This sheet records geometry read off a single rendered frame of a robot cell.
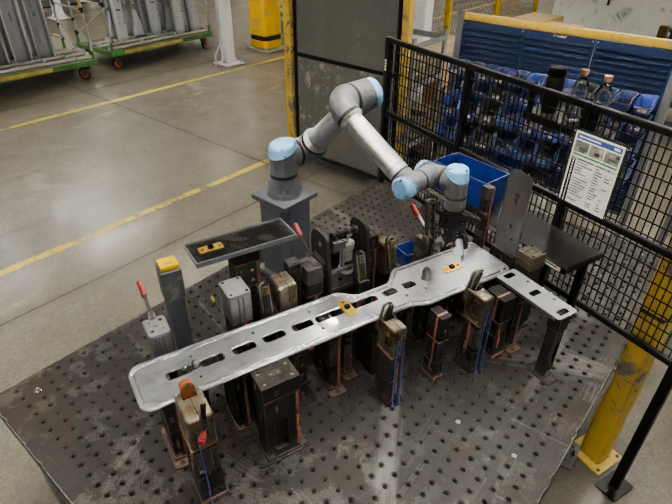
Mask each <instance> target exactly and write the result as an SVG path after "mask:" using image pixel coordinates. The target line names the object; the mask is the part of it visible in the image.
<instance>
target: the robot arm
mask: <svg viewBox="0 0 672 504"><path fill-rule="evenodd" d="M382 102H383V90H382V88H381V86H380V84H379V82H378V81H377V80H375V79H374V78H371V77H368V78H362V79H360V80H356V81H353V82H349V83H346V84H342V85H340V86H338V87H336V88H335V89H334V90H333V92H332V93H331V96H330V99H329V109H330V112H329V113H328V114H327V115H326V116H325V117H324V118H323V119H322V120H321V121H320V122H319V123H318V124H317V125H316V126H315V127H314V128H309V129H307V130H306V131H305V132H304V133H303V134H302V135H301V136H299V137H297V138H294V139H293V138H291V137H284V138H282V137H280V138H277V139H275V140H273V141H272V142H271V143H270V144H269V147H268V157H269V170H270V179H269V182H268V186H267V196H268V197H269V198H271V199H273V200H277V201H290V200H294V199H297V198H298V197H300V196H301V195H302V187H301V185H300V181H299V179H298V176H297V167H299V166H302V165H304V164H307V163H309V162H312V161H315V160H318V159H320V158H322V157H323V156H324V155H325V154H326V152H327V147H328V143H329V142H330V141H331V140H332V139H333V138H335V137H336V136H337V135H338V134H339V133H340V132H341V131H342V130H346V131H347V132H348V133H349V134H350V135H351V136H352V137H353V139H354V140H355V141H356V142H357V143H358V144H359V145H360V146H361V148H362V149H363V150H364V151H365V152H366V153H367V154H368V155H369V157H370V158H371V159H372V160H373V161H374V162H375V163H376V164H377V166H378V167H379V168H380V169H381V170H382V171H383V172H384V173H385V175H386V176H387V177H388V178H389V179H390V180H391V181H392V182H393V183H392V191H393V194H394V195H395V196H396V197H397V198H398V199H401V200H405V199H408V198H411V197H413V196H415V195H416V194H418V193H420V192H422V191H424V190H426V189H428V188H429V187H431V186H435V187H438V188H441V189H444V190H445V195H444V209H442V210H440V213H439V221H438V222H435V235H436V234H438V233H439V234H440V237H439V238H437V239H436V240H435V242H442V248H444V247H445V246H446V245H447V244H448V243H450V242H454V241H455V240H456V239H457V238H458V237H459V236H460V239H457V240H456V242H455V243H456V247H455V249H454V250H453V251H452V254H453V256H459V255H460V257H461V262H462V261H464V258H465V255H466V252H467V248H468V236H467V232H466V229H465V228H466V227H465V224H464V223H463V221H464V222H467V223H471V224H475V225H478V224H479V222H480V220H481V219H480V218H479V216H477V215H476V214H474V213H468V212H465V207H466V200H467V192H468V183H469V168H468V167H467V166H466V165H464V164H458V163H453V164H450V165H449V166H448V167H446V166H443V165H440V164H437V163H435V162H433V161H428V160H421V161H419V163H418V164H417V165H416V166H415V169H414V171H412V169H411V168H410V167H409V166H408V165H407V164H406V163H405V162H404V161H403V159H402V158H401V157H400V156H399V155H398V154H397V153H396V152H395V151H394V150H393V148H392V147H391V146H390V145H389V144H388V143H387V142H386V141H385V140H384V138H383V137H382V136H381V135H380V134H379V133H378V132H377V131H376V130H375V129H374V127H373V126H372V125H371V124H370V123H369V122H368V121H367V120H366V119H365V118H364V116H365V115H366V114H367V113H368V112H370V111H371V110H375V109H377V108H379V107H380V106H381V104H382ZM437 225H438V226H439V230H438V231H436V226H437Z"/></svg>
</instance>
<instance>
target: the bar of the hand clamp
mask: <svg viewBox="0 0 672 504"><path fill-rule="evenodd" d="M438 208H439V203H438V202H436V200H435V199H433V198H430V199H427V200H425V235H427V236H428V243H429V235H430V233H431V235H432V236H433V237H432V238H431V239H430V240H432V241H435V213H436V209H438Z"/></svg>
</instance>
